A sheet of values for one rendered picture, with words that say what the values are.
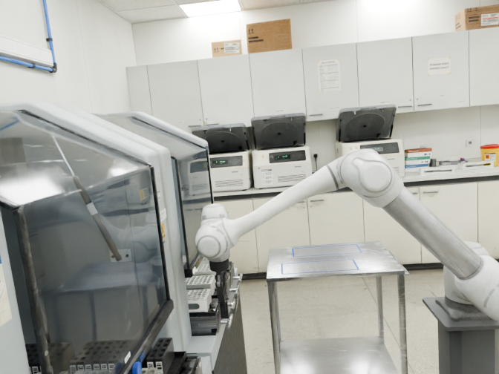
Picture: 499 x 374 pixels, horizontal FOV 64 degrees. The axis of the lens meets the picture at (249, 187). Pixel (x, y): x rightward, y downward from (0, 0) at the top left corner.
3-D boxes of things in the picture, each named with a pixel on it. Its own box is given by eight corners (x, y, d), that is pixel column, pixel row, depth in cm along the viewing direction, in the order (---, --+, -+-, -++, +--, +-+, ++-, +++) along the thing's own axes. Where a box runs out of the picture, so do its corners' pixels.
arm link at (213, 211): (204, 241, 157) (200, 251, 144) (200, 202, 155) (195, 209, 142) (232, 239, 157) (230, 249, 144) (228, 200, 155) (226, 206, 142)
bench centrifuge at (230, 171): (192, 194, 386) (185, 128, 377) (206, 185, 447) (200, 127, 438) (249, 191, 379) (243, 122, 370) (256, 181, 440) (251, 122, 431)
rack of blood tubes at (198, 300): (131, 318, 153) (129, 303, 153) (140, 307, 163) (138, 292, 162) (208, 315, 151) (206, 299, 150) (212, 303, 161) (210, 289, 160)
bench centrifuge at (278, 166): (254, 190, 380) (247, 116, 370) (257, 181, 441) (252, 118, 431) (313, 185, 375) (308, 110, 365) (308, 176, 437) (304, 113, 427)
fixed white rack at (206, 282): (143, 301, 169) (141, 287, 168) (151, 292, 179) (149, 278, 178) (213, 297, 166) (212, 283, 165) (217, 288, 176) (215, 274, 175)
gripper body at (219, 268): (211, 256, 157) (213, 278, 158) (207, 263, 149) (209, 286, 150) (229, 254, 156) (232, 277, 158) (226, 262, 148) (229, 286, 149)
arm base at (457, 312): (474, 294, 170) (474, 282, 169) (503, 319, 148) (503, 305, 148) (431, 297, 172) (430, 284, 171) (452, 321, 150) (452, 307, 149)
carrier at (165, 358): (168, 355, 122) (165, 337, 121) (174, 355, 122) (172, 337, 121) (157, 379, 111) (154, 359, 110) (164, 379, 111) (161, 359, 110)
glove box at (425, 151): (408, 157, 404) (407, 147, 402) (404, 156, 416) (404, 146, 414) (433, 155, 401) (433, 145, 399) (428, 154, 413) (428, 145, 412)
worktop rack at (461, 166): (462, 170, 387) (462, 163, 386) (457, 169, 397) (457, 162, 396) (494, 167, 385) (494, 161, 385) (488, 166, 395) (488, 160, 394)
